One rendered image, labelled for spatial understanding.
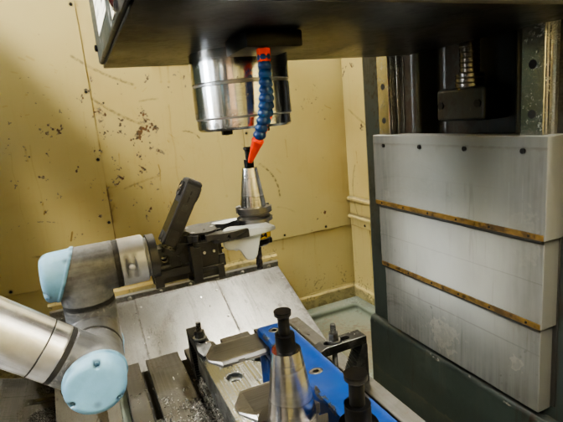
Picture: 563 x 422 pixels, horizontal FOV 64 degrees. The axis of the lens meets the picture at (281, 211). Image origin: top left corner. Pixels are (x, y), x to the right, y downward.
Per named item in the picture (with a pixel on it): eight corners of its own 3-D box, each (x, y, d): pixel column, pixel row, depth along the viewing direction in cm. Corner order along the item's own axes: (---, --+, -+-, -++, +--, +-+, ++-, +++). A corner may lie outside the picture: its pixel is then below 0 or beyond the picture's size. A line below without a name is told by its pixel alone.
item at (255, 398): (246, 429, 42) (245, 422, 41) (229, 399, 46) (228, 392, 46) (313, 404, 44) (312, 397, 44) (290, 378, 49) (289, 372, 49)
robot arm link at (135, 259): (113, 234, 74) (118, 245, 66) (142, 229, 76) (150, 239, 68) (121, 278, 75) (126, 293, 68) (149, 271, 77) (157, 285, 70)
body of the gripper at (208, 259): (217, 264, 82) (149, 279, 77) (211, 217, 80) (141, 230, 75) (230, 275, 75) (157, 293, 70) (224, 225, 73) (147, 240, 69)
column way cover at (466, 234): (538, 419, 83) (547, 136, 72) (380, 322, 126) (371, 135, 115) (556, 410, 85) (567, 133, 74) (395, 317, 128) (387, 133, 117)
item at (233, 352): (213, 373, 52) (212, 367, 51) (201, 352, 56) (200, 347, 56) (270, 355, 54) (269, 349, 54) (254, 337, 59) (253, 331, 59)
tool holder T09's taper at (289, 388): (326, 424, 39) (320, 353, 37) (278, 442, 37) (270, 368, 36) (305, 397, 43) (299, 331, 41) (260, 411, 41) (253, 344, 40)
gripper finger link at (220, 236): (247, 233, 78) (196, 240, 76) (245, 223, 77) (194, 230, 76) (250, 240, 73) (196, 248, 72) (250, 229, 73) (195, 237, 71)
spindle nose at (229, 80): (307, 123, 71) (300, 42, 68) (204, 133, 66) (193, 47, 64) (276, 124, 86) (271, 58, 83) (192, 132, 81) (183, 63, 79)
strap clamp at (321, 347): (317, 400, 94) (311, 334, 91) (309, 392, 97) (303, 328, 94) (369, 380, 100) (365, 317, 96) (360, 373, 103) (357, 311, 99)
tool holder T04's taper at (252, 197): (269, 206, 78) (265, 167, 76) (244, 209, 76) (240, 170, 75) (262, 202, 82) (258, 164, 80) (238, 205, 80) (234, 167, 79)
